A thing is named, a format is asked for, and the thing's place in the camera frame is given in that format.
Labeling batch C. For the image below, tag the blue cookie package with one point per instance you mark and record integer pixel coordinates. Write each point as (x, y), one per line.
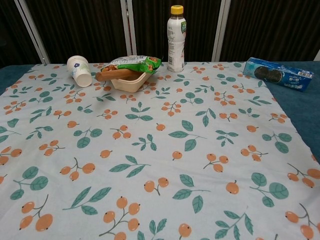
(275, 73)

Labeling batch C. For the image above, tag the floral fruit print tablecloth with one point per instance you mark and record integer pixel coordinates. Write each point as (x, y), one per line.
(160, 125)

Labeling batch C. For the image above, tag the beige square tray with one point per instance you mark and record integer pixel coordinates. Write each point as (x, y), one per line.
(127, 85)

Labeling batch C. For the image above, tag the green snack bag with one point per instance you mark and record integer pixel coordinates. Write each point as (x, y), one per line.
(135, 65)

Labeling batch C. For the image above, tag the brown wooden rolling pin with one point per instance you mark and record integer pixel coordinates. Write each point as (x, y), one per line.
(110, 74)

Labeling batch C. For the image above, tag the white bottle yellow cap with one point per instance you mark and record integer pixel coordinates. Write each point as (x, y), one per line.
(176, 45)

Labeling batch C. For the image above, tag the white flower print paper cup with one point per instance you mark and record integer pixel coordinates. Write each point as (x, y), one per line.
(78, 70)

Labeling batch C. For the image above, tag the white screen frame post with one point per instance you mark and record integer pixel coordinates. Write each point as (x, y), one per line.
(221, 27)
(32, 27)
(128, 27)

